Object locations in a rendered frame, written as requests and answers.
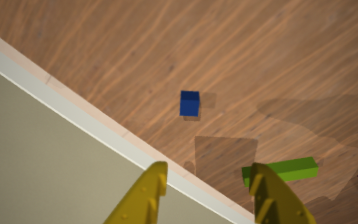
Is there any lime green rectangular rod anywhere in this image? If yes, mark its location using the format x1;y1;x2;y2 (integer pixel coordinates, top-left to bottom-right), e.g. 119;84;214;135
242;156;318;187

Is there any blue cube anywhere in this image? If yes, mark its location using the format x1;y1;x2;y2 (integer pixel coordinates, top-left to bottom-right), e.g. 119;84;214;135
179;91;200;117

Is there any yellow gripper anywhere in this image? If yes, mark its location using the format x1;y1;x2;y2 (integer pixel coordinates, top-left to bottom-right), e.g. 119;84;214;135
103;161;317;224

